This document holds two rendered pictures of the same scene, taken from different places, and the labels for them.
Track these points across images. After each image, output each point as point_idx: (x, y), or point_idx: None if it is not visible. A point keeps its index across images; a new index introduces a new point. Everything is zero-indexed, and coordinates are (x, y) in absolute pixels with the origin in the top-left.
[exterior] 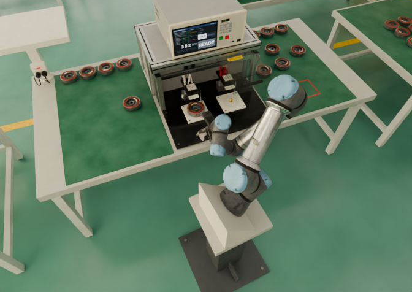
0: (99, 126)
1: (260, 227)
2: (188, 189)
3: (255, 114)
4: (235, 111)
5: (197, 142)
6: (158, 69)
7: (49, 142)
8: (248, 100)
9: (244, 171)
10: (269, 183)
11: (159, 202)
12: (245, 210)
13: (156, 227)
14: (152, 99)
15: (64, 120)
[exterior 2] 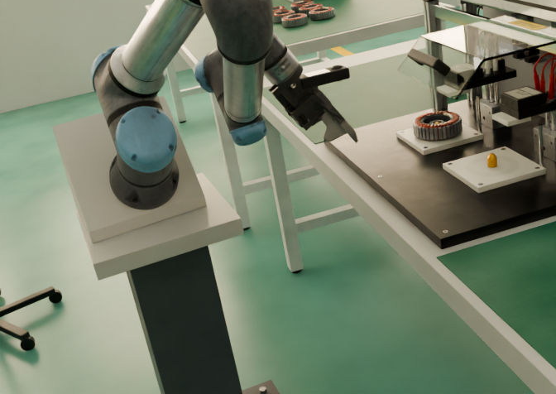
0: (383, 79)
1: (98, 249)
2: (407, 385)
3: (452, 209)
4: (454, 181)
5: (342, 155)
6: None
7: (346, 63)
8: (515, 194)
9: (108, 51)
10: (117, 136)
11: (366, 341)
12: (115, 182)
13: (301, 347)
14: None
15: (395, 58)
